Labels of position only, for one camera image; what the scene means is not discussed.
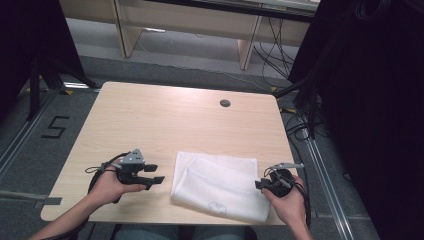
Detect bundle of black floor cables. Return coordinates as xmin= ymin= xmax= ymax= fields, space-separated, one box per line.
xmin=252 ymin=16 xmax=297 ymax=80

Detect black metal stand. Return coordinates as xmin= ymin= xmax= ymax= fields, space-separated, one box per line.
xmin=273 ymin=74 xmax=319 ymax=140
xmin=27 ymin=54 xmax=99 ymax=122

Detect person's left hand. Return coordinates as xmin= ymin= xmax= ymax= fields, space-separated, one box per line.
xmin=88 ymin=167 xmax=148 ymax=207

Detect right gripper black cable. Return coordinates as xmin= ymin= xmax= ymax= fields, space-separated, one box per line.
xmin=263 ymin=168 xmax=313 ymax=229

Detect metal floor rail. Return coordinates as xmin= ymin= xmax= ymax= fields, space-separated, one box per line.
xmin=0 ymin=89 xmax=59 ymax=181
xmin=299 ymin=128 xmax=355 ymax=240

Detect white towel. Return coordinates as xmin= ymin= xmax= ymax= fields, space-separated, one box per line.
xmin=170 ymin=150 xmax=272 ymax=224

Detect person's right hand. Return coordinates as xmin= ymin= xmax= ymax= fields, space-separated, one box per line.
xmin=261 ymin=174 xmax=308 ymax=228

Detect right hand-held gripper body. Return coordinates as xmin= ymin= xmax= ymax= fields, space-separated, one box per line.
xmin=268 ymin=162 xmax=305 ymax=198

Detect light wooden desk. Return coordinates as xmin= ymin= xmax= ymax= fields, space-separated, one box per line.
xmin=59 ymin=0 xmax=321 ymax=71

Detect grey tape strip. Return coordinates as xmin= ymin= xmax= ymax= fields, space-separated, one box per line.
xmin=0 ymin=189 xmax=63 ymax=210

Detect person's legs in jeans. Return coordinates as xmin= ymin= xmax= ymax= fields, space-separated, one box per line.
xmin=114 ymin=224 xmax=258 ymax=240

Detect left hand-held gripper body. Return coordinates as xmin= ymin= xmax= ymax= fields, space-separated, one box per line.
xmin=114 ymin=148 xmax=149 ymax=190

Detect black floor cables by rail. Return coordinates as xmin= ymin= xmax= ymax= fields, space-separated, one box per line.
xmin=280 ymin=108 xmax=313 ymax=143

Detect black curtain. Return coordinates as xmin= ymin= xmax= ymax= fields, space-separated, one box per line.
xmin=288 ymin=0 xmax=424 ymax=240
xmin=0 ymin=0 xmax=86 ymax=116

